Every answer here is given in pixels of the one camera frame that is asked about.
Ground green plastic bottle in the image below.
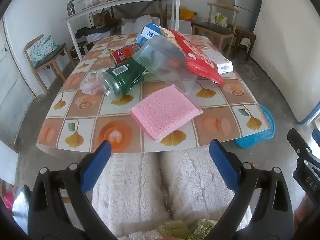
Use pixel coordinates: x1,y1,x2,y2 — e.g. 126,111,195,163
102,59,150,98

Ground dark wooden stool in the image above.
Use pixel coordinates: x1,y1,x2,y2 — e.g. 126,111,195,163
229,24,257,61

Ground blue plastic basket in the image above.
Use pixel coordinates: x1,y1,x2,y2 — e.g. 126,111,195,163
234,104,275,148

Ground steel flask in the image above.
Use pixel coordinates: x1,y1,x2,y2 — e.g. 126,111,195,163
66,0,76,16

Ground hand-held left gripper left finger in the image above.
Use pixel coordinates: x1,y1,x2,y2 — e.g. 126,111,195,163
27,140,118,240

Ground wooden armchair dark seat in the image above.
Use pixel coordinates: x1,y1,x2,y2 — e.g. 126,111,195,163
192,2,240,55

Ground person's right hand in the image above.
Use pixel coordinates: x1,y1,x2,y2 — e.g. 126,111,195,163
294,196,320,233

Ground red drink can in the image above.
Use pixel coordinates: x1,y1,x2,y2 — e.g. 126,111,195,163
111,44,142,67

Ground white paper bag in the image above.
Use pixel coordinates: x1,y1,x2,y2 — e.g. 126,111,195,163
214,13,228,27

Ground white woven sacks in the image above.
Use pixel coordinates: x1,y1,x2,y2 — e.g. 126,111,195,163
121,15,160,34

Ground clear plastic bag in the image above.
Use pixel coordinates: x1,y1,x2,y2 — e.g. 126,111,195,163
80,71,107,95

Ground glass bowl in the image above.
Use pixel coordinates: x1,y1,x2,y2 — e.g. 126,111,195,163
76,0,100,7

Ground blue toothpaste box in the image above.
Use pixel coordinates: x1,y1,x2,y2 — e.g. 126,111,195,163
140,23,162,40

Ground long white carton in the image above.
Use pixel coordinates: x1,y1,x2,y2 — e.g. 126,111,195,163
200,49,234,74

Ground black cloth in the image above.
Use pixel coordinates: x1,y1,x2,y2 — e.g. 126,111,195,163
76,25,118,39

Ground blue plastic wrapper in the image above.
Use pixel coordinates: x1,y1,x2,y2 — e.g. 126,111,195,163
136,32,150,45

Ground wooden chair with cushion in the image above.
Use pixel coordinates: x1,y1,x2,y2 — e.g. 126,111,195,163
24,34,75,94

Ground floral cushion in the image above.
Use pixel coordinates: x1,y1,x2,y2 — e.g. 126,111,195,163
29,35,60,64

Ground white side table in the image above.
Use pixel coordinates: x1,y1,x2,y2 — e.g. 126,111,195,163
61,0,184,60

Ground pink sponge cloth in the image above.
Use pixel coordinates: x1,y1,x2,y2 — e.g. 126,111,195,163
130,84,203,141

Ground white door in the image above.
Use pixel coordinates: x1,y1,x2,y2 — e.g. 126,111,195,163
0,20,34,145

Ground red snack bag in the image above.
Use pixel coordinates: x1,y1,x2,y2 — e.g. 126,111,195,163
160,29,224,85

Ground white mattress blue edge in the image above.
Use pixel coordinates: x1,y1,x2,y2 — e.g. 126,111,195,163
252,0,320,125

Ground cardboard box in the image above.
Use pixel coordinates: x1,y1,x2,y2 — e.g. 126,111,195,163
70,41,94,59

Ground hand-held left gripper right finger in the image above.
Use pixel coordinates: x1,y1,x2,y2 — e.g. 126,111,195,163
209,139,294,240

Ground clear plastic container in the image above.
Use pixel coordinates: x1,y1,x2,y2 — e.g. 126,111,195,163
132,35,198,94

